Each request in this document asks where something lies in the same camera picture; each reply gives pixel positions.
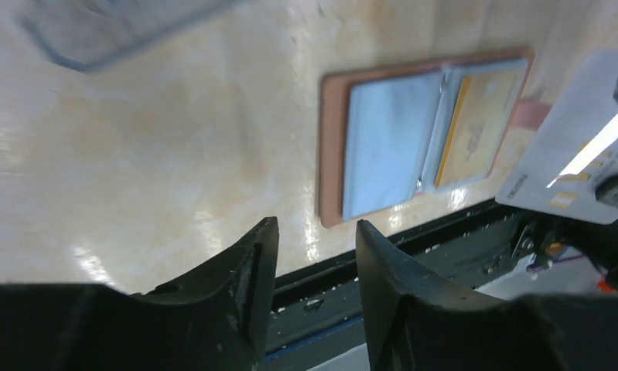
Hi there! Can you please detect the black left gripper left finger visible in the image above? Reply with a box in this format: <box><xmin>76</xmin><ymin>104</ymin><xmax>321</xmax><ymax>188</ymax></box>
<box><xmin>0</xmin><ymin>217</ymin><xmax>279</xmax><ymax>370</ymax></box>

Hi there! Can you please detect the silver VIP card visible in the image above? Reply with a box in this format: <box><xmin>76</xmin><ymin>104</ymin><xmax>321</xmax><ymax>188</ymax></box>
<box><xmin>495</xmin><ymin>49</ymin><xmax>618</xmax><ymax>225</ymax></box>

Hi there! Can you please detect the clear acrylic card box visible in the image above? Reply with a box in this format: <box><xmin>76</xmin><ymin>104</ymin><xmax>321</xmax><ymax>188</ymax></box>
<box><xmin>17</xmin><ymin>1</ymin><xmax>237</xmax><ymax>73</ymax></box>

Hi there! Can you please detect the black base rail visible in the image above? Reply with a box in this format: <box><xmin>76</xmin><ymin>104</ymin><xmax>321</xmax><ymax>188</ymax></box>
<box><xmin>262</xmin><ymin>201</ymin><xmax>542</xmax><ymax>370</ymax></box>

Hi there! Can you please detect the brown leather card holder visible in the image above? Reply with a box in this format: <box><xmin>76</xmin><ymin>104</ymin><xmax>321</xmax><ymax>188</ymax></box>
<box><xmin>317</xmin><ymin>46</ymin><xmax>548</xmax><ymax>228</ymax></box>

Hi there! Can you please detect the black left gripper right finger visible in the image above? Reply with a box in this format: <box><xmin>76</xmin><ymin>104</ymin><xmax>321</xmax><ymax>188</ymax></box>
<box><xmin>356</xmin><ymin>220</ymin><xmax>618</xmax><ymax>370</ymax></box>

